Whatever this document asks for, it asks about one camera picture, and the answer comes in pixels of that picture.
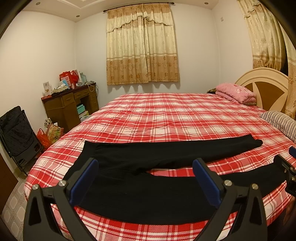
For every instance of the black folding chair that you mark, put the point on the black folding chair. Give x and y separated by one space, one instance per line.
19 140

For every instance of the patterned gift bag on floor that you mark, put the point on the patterned gift bag on floor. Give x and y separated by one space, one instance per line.
54 132

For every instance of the cream wooden headboard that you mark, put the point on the cream wooden headboard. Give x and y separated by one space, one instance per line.
269 85

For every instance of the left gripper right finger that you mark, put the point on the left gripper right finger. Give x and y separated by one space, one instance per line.
250 221

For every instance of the dark wooden desk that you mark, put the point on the dark wooden desk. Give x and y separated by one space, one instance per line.
62 108

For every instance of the striped pillow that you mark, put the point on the striped pillow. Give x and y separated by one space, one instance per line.
282 122

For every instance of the white card on desk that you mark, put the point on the white card on desk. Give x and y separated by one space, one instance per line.
47 89

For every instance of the black pants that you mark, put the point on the black pants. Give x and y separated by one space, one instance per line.
124 189

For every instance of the beige window curtain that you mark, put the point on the beige window curtain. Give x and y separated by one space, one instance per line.
141 45

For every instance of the red plastic bag on floor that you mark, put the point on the red plastic bag on floor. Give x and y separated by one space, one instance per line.
42 137

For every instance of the beige side curtain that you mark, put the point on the beige side curtain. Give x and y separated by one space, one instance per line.
271 46

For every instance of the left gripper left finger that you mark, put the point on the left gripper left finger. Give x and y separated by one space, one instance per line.
40 222

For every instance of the red gift bag on desk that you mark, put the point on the red gift bag on desk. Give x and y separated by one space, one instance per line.
71 77

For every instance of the teal box in desk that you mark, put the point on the teal box in desk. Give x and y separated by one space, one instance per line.
80 108

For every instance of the pink folded blanket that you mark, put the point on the pink folded blanket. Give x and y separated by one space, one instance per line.
236 93

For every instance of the red plaid bed cover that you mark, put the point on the red plaid bed cover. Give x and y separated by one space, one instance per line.
160 117

